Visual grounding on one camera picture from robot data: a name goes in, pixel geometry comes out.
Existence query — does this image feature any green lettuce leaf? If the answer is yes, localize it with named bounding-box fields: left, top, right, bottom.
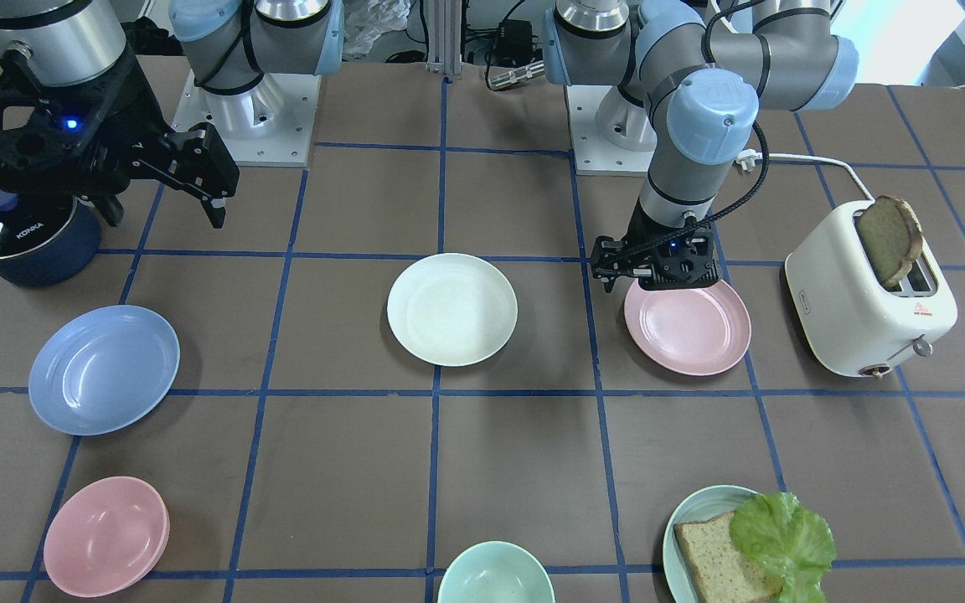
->
left=729, top=492, right=836, bottom=602

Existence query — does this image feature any cream white plate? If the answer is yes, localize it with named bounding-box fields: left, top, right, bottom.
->
left=386, top=253, right=519, bottom=367

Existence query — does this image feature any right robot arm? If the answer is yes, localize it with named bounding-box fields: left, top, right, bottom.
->
left=0, top=1, right=344, bottom=229

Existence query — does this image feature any white toaster power cable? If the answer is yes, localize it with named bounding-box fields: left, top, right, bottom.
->
left=735, top=148, right=877, bottom=204

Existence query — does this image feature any mint green bowl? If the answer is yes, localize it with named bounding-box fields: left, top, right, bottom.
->
left=436, top=541, right=555, bottom=602

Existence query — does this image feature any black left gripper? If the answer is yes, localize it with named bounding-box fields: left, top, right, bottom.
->
left=590, top=220, right=721, bottom=294

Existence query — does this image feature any pink bowl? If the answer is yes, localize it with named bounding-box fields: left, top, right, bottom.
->
left=43, top=476, right=171, bottom=598

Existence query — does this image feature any blue plate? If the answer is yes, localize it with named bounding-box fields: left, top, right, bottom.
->
left=28, top=305, right=181, bottom=436

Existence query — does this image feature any pink plate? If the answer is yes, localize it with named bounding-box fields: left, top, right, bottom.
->
left=623, top=280, right=753, bottom=375

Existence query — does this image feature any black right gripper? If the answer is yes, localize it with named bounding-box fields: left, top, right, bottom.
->
left=0, top=54, right=239, bottom=229

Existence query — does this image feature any mint green plate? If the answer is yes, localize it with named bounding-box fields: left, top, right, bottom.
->
left=660, top=485, right=782, bottom=602

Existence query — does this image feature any bread slice on plate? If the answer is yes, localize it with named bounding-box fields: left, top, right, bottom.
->
left=674, top=510, right=782, bottom=602

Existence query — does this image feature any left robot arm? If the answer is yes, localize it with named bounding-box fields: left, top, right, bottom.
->
left=543, top=1, right=860, bottom=291

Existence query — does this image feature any glass pot lid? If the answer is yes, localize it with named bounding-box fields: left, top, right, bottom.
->
left=0, top=190, right=78, bottom=260

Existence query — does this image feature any dark blue saucepan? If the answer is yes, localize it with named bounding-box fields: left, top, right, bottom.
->
left=0, top=190, right=102, bottom=287

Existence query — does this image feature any bread slice in toaster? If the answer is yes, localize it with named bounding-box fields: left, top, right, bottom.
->
left=855, top=195, right=926, bottom=291

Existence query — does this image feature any cream white toaster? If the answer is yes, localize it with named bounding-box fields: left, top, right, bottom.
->
left=784, top=201, right=958, bottom=377

